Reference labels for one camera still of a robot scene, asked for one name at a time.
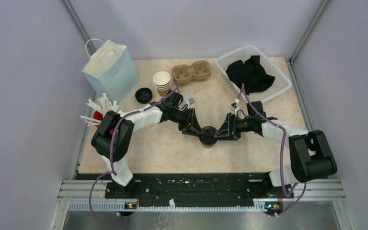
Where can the black mounting base rail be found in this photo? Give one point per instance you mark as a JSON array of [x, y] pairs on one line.
[[194, 189]]

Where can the stack of paper cups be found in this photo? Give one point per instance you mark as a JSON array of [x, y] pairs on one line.
[[162, 81]]

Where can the black coffee cup lid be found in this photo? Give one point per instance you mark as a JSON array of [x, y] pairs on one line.
[[208, 135]]

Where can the light blue paper bag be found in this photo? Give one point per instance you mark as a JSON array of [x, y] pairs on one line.
[[112, 71]]

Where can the brown paper coffee cup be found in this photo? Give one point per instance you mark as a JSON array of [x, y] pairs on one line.
[[207, 145]]

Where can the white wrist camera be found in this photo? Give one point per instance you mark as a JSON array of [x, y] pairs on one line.
[[188, 102], [234, 106]]

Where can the black cloth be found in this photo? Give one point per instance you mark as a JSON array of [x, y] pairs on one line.
[[251, 74]]

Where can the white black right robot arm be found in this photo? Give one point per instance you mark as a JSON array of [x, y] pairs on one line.
[[310, 154]]

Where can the brown cardboard cup carrier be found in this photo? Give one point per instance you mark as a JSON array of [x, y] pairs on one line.
[[197, 71]]

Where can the stack of black lids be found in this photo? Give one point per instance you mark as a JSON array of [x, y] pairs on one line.
[[144, 95]]

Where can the white cable duct strip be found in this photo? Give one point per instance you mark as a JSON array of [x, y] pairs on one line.
[[120, 206]]

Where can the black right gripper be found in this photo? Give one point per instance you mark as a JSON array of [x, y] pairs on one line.
[[224, 133]]

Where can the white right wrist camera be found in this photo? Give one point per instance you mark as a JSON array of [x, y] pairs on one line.
[[234, 106]]

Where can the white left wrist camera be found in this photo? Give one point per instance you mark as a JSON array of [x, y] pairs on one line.
[[188, 102]]

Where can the white plastic basket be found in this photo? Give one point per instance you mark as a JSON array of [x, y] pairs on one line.
[[280, 85]]

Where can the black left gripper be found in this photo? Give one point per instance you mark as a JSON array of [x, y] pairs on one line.
[[190, 131]]

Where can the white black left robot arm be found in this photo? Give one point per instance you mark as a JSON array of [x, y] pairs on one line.
[[113, 135]]

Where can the red straw cup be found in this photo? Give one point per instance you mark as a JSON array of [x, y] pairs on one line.
[[97, 116]]

